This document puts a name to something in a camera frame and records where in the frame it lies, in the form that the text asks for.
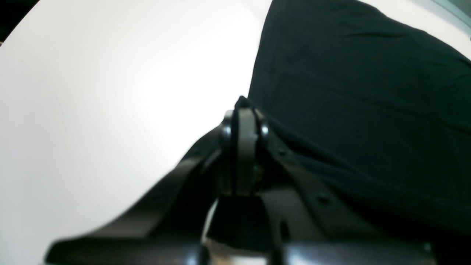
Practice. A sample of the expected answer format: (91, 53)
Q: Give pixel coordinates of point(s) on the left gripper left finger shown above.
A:
(165, 226)

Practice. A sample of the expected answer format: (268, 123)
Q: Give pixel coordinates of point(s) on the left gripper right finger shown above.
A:
(310, 225)

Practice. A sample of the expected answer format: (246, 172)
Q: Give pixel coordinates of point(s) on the black T-shirt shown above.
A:
(377, 109)

